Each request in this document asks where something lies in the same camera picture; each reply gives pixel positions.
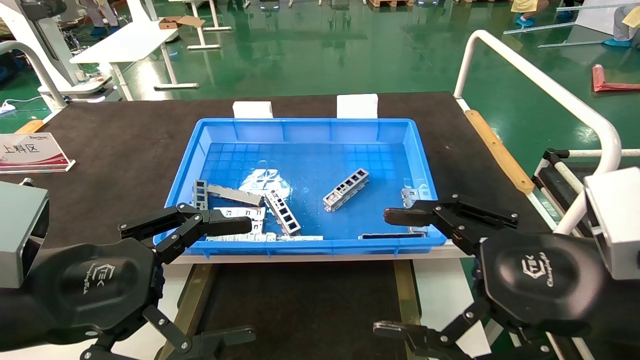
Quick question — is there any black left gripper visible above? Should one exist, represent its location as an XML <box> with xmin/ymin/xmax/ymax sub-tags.
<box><xmin>25</xmin><ymin>202</ymin><xmax>257</xmax><ymax>360</ymax></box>

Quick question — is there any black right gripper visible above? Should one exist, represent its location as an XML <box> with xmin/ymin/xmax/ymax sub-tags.
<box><xmin>372</xmin><ymin>194</ymin><xmax>609</xmax><ymax>360</ymax></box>

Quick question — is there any grey metal ladder bracket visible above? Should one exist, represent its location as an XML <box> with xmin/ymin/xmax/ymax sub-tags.
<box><xmin>193</xmin><ymin>179</ymin><xmax>209</xmax><ymax>211</ymax></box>
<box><xmin>264</xmin><ymin>190</ymin><xmax>303</xmax><ymax>237</ymax></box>
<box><xmin>323</xmin><ymin>168</ymin><xmax>370</xmax><ymax>213</ymax></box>

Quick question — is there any dark flat metal strip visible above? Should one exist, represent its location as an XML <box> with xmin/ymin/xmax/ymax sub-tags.
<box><xmin>358</xmin><ymin>232</ymin><xmax>426</xmax><ymax>240</ymax></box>

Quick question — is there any flat grey metal plate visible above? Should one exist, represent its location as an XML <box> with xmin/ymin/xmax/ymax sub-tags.
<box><xmin>206</xmin><ymin>184</ymin><xmax>264</xmax><ymax>208</ymax></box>

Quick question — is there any long thin silver strip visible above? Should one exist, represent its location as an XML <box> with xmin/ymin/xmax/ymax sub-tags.
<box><xmin>206</xmin><ymin>233</ymin><xmax>324</xmax><ymax>243</ymax></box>

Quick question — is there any long wooden edge strip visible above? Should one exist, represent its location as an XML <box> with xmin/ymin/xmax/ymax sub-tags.
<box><xmin>465</xmin><ymin>110</ymin><xmax>536</xmax><ymax>195</ymax></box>

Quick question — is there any black cart with white bars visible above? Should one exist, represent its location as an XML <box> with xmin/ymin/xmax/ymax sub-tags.
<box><xmin>532</xmin><ymin>148</ymin><xmax>640</xmax><ymax>236</ymax></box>

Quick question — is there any black table mat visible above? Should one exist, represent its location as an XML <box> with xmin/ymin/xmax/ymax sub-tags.
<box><xmin>0</xmin><ymin>91</ymin><xmax>552</xmax><ymax>254</ymax></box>

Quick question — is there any blue plastic bin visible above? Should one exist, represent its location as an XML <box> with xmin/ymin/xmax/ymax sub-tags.
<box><xmin>153</xmin><ymin>118</ymin><xmax>447</xmax><ymax>259</ymax></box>

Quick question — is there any white label card left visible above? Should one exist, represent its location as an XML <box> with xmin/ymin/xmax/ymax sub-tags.
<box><xmin>233</xmin><ymin>101</ymin><xmax>274</xmax><ymax>119</ymax></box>

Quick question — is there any white label card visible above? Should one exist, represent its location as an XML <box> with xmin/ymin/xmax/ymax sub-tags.
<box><xmin>233</xmin><ymin>101</ymin><xmax>274</xmax><ymax>119</ymax></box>
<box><xmin>336</xmin><ymin>94</ymin><xmax>379</xmax><ymax>119</ymax></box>

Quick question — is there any white label card right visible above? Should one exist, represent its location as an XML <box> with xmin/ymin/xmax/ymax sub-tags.
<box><xmin>336</xmin><ymin>94</ymin><xmax>379</xmax><ymax>119</ymax></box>

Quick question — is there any white tube railing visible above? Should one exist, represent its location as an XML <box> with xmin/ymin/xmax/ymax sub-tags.
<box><xmin>453</xmin><ymin>29</ymin><xmax>623</xmax><ymax>236</ymax></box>

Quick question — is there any acrylic sign with red print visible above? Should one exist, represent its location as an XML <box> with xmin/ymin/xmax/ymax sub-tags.
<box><xmin>0</xmin><ymin>132</ymin><xmax>76</xmax><ymax>175</ymax></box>

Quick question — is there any short wooden edge strip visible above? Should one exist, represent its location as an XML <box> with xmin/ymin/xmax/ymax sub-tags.
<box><xmin>15</xmin><ymin>119</ymin><xmax>46</xmax><ymax>135</ymax></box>

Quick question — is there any red angled object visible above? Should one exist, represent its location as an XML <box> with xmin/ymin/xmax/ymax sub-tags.
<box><xmin>592</xmin><ymin>64</ymin><xmax>640</xmax><ymax>93</ymax></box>

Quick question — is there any white work table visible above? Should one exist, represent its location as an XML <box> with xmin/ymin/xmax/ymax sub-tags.
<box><xmin>70</xmin><ymin>20</ymin><xmax>200</xmax><ymax>101</ymax></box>

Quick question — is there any open cardboard box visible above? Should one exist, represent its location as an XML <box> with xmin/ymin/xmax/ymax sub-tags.
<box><xmin>158</xmin><ymin>15</ymin><xmax>206</xmax><ymax>30</ymax></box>

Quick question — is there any aluminium profile bar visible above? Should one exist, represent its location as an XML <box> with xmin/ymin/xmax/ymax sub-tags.
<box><xmin>502</xmin><ymin>21</ymin><xmax>581</xmax><ymax>35</ymax></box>
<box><xmin>537</xmin><ymin>39</ymin><xmax>606</xmax><ymax>49</ymax></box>

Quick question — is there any person with blue shoe covers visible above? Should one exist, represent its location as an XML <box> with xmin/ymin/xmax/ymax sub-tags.
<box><xmin>511</xmin><ymin>0</ymin><xmax>551</xmax><ymax>28</ymax></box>

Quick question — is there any grey tube railing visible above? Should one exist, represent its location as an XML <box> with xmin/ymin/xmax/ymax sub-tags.
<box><xmin>0</xmin><ymin>41</ymin><xmax>69</xmax><ymax>112</ymax></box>

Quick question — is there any person in yellow coat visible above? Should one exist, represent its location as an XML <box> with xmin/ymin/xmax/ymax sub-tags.
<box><xmin>80</xmin><ymin>0</ymin><xmax>124</xmax><ymax>39</ymax></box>

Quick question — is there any white machine stand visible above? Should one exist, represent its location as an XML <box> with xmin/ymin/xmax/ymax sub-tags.
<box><xmin>0</xmin><ymin>0</ymin><xmax>121</xmax><ymax>104</ymax></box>

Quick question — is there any white board panel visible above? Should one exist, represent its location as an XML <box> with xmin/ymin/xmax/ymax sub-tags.
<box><xmin>575</xmin><ymin>0</ymin><xmax>638</xmax><ymax>36</ymax></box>

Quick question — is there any person in grey trousers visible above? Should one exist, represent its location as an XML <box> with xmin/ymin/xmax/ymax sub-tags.
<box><xmin>602</xmin><ymin>5</ymin><xmax>640</xmax><ymax>49</ymax></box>

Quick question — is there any slotted grey metal bracket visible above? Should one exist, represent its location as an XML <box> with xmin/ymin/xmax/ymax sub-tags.
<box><xmin>401</xmin><ymin>188</ymin><xmax>430</xmax><ymax>234</ymax></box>

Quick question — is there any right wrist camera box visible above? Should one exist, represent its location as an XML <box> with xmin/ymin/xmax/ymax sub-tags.
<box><xmin>583</xmin><ymin>167</ymin><xmax>640</xmax><ymax>281</ymax></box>

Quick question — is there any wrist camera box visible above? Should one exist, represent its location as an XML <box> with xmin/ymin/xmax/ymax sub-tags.
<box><xmin>0</xmin><ymin>181</ymin><xmax>50</xmax><ymax>290</ymax></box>
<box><xmin>583</xmin><ymin>167</ymin><xmax>640</xmax><ymax>281</ymax></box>

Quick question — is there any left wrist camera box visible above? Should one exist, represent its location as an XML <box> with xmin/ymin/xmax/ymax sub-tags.
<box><xmin>0</xmin><ymin>181</ymin><xmax>50</xmax><ymax>290</ymax></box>

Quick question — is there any white table frame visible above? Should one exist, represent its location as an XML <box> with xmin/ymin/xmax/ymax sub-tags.
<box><xmin>170</xmin><ymin>0</ymin><xmax>233</xmax><ymax>51</ymax></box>

